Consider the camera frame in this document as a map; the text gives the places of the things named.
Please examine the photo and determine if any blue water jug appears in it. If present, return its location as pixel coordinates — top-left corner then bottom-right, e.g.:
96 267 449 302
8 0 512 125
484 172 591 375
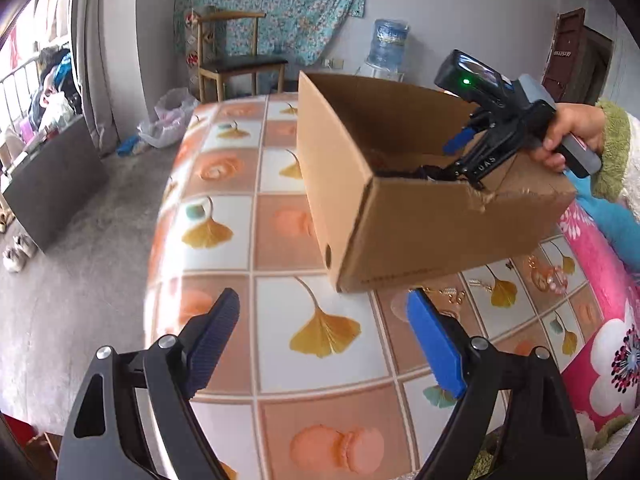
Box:
367 18 410 73

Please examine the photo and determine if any blue plush pillow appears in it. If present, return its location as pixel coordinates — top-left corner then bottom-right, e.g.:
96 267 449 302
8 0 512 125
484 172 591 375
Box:
564 170 639 282

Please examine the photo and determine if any pile of clothes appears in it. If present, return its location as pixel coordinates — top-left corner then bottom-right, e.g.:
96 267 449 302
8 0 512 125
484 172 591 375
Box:
28 47 82 132

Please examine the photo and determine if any dark grey cabinet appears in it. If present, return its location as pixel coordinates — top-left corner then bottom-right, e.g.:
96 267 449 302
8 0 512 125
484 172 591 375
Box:
1 116 107 252

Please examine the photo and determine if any white water dispenser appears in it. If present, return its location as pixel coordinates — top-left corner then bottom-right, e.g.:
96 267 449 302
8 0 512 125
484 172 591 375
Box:
356 62 405 82

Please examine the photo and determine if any grey curtain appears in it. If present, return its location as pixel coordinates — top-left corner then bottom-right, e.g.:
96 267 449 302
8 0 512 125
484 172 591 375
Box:
70 0 119 156

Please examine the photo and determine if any pink floral blanket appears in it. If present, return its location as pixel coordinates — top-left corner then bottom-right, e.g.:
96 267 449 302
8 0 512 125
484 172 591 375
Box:
560 203 639 448

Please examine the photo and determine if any white plastic bag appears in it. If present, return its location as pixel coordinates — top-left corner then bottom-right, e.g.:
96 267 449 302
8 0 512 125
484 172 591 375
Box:
138 88 200 148

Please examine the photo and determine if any patterned plastic tablecloth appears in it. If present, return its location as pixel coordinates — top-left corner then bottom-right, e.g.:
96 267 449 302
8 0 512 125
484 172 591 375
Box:
142 91 597 480

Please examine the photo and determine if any brown cardboard box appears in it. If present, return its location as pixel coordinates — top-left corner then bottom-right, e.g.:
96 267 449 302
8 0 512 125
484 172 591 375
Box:
297 73 576 292

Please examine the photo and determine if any white shoes pair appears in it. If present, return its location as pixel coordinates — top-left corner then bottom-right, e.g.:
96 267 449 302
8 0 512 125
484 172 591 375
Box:
2 233 38 273

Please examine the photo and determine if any metal balcony railing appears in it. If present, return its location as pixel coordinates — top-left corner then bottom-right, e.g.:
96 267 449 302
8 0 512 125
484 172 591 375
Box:
1 36 44 131

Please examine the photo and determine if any pink orange bead bracelet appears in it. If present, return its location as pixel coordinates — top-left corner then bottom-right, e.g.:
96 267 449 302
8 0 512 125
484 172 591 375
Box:
527 256 572 296

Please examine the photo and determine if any wooden chair black seat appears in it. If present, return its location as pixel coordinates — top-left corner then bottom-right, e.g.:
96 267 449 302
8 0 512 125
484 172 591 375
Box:
190 10 288 103

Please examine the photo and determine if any dark brown door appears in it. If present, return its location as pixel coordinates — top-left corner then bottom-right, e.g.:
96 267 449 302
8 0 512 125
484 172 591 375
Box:
542 8 613 105

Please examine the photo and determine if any teal floral hanging cloth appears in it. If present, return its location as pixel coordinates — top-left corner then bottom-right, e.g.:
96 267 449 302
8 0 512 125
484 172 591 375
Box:
172 0 371 68

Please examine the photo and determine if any gold hoop earring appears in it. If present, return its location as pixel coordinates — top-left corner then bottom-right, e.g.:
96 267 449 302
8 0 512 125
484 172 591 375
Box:
442 287 466 306

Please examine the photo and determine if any green fuzzy sleeve forearm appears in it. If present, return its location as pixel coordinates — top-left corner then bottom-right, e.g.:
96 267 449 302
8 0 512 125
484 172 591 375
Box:
591 100 640 217

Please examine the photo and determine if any person's right hand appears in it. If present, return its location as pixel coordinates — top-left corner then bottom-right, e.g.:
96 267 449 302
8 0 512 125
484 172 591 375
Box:
528 103 606 172

